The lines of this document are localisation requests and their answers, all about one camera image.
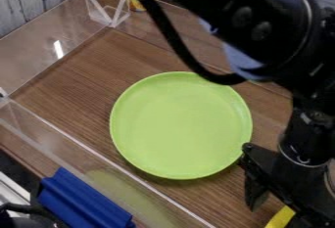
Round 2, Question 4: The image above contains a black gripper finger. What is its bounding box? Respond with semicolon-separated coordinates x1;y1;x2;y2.
245;171;270;211

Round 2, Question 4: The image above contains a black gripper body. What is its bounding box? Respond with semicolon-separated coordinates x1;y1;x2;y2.
237;142;335;228

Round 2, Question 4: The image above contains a yellow green-tipped banana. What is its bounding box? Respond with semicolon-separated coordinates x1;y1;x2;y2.
265;206;295;228

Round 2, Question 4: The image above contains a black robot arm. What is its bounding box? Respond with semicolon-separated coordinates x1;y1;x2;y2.
140;0;335;228

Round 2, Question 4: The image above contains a green round plate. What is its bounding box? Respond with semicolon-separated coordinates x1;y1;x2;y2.
110;71;253;180

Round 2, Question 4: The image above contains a blue plastic clamp block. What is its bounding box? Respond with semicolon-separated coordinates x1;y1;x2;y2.
38;167;136;228

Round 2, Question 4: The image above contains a black cable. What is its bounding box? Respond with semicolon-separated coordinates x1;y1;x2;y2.
123;0;247;86

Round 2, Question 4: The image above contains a clear acrylic tray wall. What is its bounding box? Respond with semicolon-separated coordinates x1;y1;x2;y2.
0;97;215;228

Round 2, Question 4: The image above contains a clear acrylic corner bracket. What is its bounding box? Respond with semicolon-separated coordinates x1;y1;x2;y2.
86;0;131;28

